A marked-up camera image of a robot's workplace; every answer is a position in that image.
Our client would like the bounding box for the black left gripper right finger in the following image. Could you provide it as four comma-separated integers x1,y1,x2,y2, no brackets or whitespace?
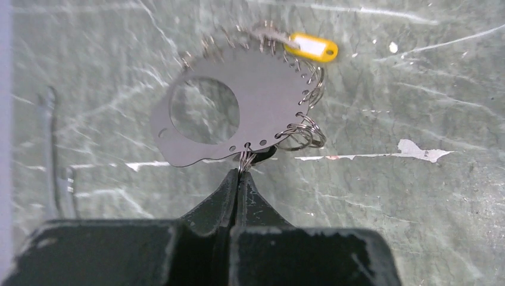
229,173,401,285

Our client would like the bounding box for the silver key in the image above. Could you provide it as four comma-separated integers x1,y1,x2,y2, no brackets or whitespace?
250,27,300,49

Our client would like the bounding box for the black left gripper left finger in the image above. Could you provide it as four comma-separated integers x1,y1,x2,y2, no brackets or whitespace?
1,169,239,285

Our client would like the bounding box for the yellow key tag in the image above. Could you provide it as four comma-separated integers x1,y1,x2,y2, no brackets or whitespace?
284,32,338,63

